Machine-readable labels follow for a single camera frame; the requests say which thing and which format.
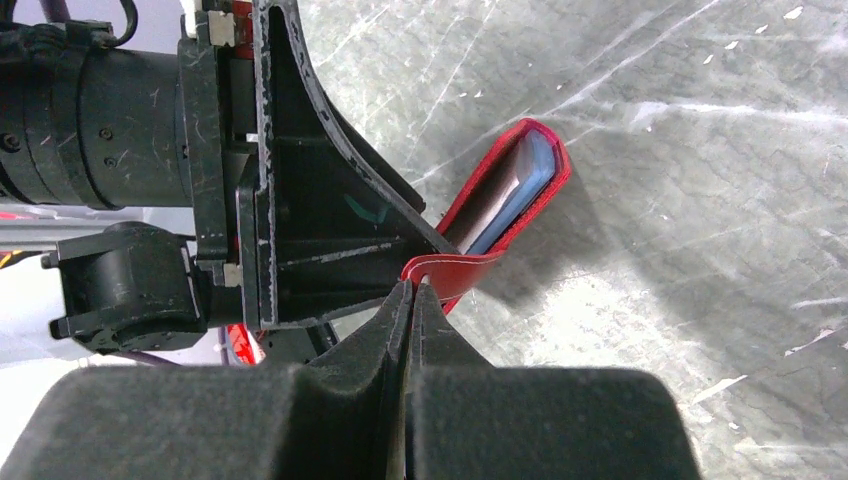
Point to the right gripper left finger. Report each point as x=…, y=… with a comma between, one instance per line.
x=337, y=417

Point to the red leather card holder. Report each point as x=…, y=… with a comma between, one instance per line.
x=513, y=183

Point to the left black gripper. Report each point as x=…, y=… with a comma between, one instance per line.
x=334, y=223

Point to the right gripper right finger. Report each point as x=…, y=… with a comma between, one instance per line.
x=468, y=419

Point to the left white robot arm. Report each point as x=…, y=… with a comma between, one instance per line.
x=87, y=122

